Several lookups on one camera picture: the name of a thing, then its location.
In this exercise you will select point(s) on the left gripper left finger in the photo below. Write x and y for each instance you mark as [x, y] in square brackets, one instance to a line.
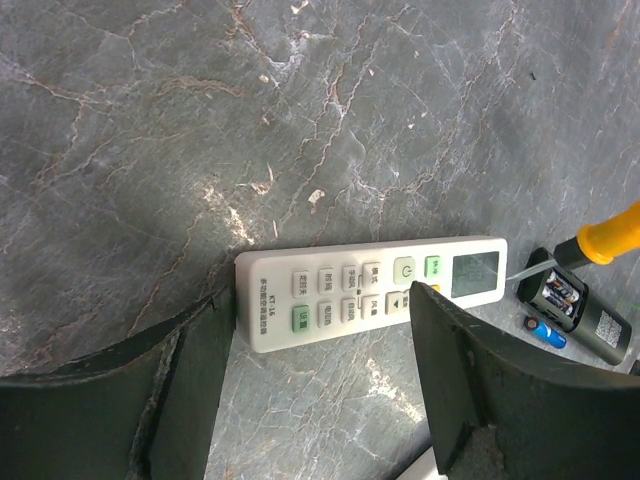
[142, 408]

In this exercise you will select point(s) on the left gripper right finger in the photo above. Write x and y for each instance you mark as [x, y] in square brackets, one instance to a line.
[501, 408]

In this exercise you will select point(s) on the blue battery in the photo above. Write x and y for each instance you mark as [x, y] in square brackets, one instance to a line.
[544, 332]

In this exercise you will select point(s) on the white air conditioner remote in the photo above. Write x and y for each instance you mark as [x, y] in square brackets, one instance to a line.
[293, 297]

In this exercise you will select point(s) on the orange handled screwdriver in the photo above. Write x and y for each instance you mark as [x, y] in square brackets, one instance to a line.
[598, 244]

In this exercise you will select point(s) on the white remote with back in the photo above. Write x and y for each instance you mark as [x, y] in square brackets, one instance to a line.
[423, 468]

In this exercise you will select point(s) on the battery in black remote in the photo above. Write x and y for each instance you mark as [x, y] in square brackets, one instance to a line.
[561, 293]

